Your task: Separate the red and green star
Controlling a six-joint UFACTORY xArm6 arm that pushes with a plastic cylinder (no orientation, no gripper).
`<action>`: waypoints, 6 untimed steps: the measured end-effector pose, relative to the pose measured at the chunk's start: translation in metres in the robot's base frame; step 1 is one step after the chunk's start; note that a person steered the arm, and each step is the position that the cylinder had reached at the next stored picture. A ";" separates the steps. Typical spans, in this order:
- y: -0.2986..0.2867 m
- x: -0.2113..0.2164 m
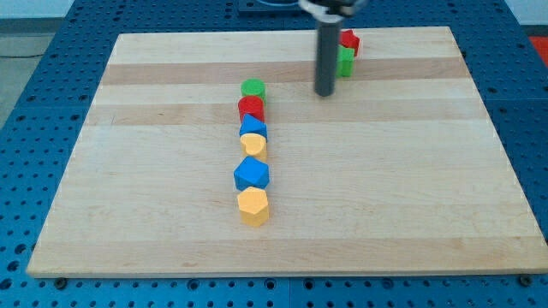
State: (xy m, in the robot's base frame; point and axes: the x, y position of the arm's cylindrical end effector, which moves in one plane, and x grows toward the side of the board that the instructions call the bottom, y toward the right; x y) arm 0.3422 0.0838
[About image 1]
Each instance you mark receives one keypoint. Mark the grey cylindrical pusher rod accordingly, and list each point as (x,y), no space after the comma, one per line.
(328,35)

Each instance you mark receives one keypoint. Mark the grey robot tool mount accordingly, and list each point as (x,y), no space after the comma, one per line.
(332,10)

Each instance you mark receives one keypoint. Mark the red star block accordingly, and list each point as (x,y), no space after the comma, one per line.
(349,39)

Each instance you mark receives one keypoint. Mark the green star block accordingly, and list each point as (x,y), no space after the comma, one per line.
(345,61)

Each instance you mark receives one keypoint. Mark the green cylinder block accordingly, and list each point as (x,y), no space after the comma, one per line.
(254,87)

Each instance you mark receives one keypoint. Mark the red cylinder block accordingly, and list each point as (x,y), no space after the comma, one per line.
(251,105)

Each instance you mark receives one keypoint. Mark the blue triangle block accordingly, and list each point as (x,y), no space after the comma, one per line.
(250,124)

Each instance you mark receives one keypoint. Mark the yellow heart block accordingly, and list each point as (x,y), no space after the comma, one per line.
(254,145)

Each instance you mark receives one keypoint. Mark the light wooden board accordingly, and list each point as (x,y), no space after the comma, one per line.
(399,172)

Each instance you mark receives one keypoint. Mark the blue cube block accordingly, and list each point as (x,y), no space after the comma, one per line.
(251,172)

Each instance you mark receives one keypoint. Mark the yellow hexagon block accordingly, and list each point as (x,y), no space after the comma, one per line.
(253,205)

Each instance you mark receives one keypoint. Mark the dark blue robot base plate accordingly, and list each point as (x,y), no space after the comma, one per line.
(269,8)

